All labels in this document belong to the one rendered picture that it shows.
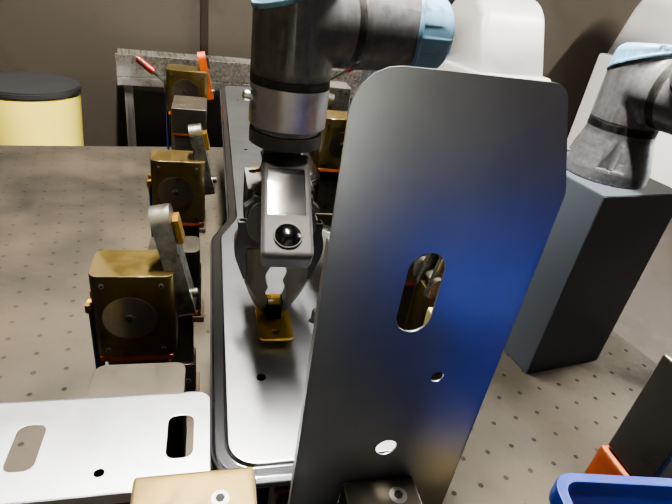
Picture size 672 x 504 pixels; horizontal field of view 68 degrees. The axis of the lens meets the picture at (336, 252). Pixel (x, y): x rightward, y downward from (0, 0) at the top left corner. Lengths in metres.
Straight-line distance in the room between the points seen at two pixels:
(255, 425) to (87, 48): 2.94
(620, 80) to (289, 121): 0.66
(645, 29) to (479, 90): 4.14
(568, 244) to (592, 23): 3.77
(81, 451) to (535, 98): 0.42
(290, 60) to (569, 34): 4.15
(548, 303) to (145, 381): 0.75
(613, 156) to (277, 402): 0.74
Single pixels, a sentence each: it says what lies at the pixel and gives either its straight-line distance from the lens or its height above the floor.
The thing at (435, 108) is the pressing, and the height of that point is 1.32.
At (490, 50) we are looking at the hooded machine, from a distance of 3.26.
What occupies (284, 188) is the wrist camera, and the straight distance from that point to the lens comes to 0.47.
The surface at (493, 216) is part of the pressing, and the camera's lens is 0.26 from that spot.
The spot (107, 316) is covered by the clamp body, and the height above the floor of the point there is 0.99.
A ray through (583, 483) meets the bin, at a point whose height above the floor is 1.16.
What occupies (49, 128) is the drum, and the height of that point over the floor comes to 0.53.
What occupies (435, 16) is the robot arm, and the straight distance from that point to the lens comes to 0.52.
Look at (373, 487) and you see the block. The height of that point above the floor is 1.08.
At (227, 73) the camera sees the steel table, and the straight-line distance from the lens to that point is 2.50.
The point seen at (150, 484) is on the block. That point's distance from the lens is 0.38.
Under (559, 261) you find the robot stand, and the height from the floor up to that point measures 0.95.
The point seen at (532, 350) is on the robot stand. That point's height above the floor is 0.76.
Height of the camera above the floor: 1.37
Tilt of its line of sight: 30 degrees down
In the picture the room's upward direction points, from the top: 9 degrees clockwise
